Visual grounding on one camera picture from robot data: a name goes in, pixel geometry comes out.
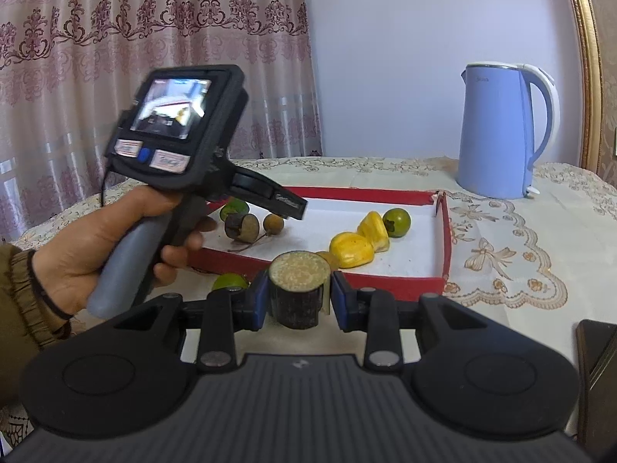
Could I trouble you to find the round dark sugarcane piece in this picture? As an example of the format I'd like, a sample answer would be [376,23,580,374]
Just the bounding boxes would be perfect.
[268,251,330,330]

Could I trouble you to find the dark square sugarcane piece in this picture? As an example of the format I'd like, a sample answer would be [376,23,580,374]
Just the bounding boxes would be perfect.
[225,213,260,243]

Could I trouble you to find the yellow pepper piece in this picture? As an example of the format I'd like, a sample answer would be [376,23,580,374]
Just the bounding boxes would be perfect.
[329,232,374,269]
[357,211,390,253]

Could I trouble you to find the green cucumber piece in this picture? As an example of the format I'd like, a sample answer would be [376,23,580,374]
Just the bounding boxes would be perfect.
[219,198,250,221]

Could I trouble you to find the olive sleeve forearm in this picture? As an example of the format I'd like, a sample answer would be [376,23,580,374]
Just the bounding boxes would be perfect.
[1,243,71,407]

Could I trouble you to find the person's left hand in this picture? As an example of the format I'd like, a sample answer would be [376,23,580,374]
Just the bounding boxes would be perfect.
[30,185,219,317]

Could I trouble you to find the red shallow box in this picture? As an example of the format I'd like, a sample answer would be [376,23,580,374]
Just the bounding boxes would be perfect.
[189,187,452,301]

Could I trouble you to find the light green round fruit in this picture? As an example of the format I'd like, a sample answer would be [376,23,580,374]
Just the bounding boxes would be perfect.
[383,208,412,238]

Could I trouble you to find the pink patterned curtain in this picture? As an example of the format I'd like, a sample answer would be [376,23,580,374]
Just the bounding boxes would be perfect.
[1,0,322,240]

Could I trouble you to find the beige embroidered tablecloth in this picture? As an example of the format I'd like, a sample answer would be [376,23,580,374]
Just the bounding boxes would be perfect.
[8,155,617,463]

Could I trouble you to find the blue electric kettle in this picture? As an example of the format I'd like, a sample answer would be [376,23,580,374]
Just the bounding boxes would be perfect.
[456,62,561,199]

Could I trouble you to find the black smartphone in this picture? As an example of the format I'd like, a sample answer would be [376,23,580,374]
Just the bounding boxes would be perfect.
[575,319,616,462]

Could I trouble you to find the gold mirror frame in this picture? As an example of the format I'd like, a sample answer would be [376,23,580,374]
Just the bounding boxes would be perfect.
[570,0,602,172]

